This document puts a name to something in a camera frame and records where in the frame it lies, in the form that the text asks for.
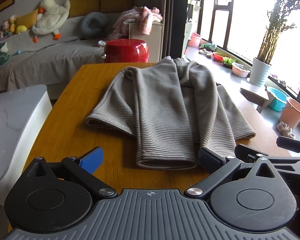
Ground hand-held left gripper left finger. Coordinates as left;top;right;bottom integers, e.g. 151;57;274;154
27;147;118;199

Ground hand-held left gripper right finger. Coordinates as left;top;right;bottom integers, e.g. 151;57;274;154
185;147;282;200

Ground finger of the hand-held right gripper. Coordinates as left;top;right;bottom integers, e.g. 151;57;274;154
276;136;300;154
234;144;300;178

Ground grey striped sweater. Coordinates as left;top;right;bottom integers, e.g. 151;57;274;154
85;56;256;169

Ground pink clothes pile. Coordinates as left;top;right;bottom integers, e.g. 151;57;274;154
112;6;163;40

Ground small white baby shoes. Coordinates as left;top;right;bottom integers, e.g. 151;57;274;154
276;121;296;139

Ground pink bucket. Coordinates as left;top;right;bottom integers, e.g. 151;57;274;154
280;98;300;130

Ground blue basin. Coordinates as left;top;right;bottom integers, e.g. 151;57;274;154
266;87;295;112

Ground small step stool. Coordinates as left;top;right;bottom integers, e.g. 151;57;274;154
240;84;269;113

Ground potted palm in white pot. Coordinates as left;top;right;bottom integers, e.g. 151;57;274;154
249;0;300;87

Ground metal bowl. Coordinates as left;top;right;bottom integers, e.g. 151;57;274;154
231;62;252;78

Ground white marble table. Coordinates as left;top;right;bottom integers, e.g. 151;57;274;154
0;84;52;185

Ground tray of green plants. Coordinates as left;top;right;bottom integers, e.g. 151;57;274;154
222;57;237;69

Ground red bowl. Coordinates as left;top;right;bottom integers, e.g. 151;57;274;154
213;52;228;62

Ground grey sofa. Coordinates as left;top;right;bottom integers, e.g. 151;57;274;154
0;10;130;100

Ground red round stool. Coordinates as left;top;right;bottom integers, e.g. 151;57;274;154
104;39;150;64

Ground pink basin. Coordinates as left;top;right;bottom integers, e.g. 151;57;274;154
190;32;203;47

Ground blue-grey neck pillow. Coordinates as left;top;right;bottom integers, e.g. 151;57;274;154
80;12;109;39

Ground brown curtain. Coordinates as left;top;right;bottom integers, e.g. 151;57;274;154
163;0;190;59

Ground white duck plush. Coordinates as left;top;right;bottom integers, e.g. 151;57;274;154
31;0;71;43

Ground yellow cushion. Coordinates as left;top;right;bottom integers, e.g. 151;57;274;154
15;9;39;29

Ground mustard sofa back cushion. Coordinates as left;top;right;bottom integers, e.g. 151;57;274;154
69;0;101;18
100;0;135;13

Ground pink doll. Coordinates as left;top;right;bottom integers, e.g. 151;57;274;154
0;21;9;38

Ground small doll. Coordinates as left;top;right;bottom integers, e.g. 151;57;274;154
7;15;17;33

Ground white mop handle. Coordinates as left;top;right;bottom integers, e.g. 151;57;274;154
184;0;202;55

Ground dark window frame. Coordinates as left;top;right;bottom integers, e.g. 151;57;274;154
205;0;300;120

